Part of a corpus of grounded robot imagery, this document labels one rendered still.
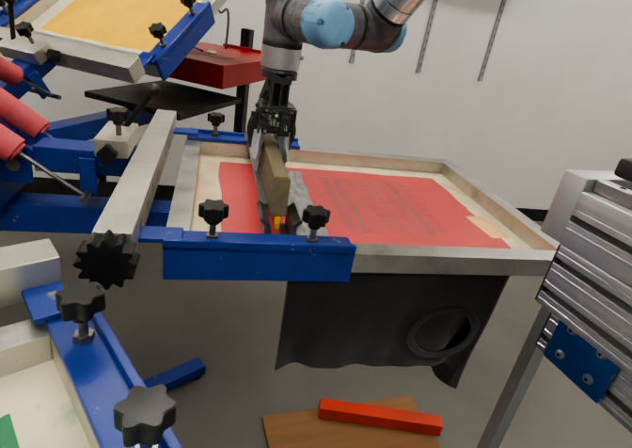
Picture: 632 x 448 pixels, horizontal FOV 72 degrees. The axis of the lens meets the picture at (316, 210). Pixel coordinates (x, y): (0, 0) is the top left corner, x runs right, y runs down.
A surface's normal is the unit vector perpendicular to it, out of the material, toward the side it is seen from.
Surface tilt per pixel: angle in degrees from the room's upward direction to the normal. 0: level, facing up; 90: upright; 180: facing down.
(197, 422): 0
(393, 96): 90
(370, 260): 90
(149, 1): 32
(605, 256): 90
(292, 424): 0
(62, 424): 0
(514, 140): 90
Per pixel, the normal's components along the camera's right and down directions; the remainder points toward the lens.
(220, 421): 0.15, -0.90
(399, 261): 0.19, 0.44
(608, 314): -0.92, 0.02
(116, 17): -0.04, -0.57
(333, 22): 0.58, 0.42
